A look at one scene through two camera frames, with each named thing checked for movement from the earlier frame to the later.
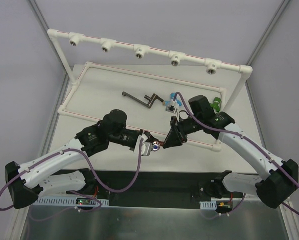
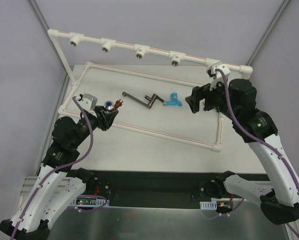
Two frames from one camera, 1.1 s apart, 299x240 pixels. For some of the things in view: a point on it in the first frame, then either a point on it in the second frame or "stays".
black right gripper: (178, 132) to (203, 97)
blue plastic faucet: (172, 96) stays
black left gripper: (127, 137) to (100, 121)
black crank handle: (151, 100) stays
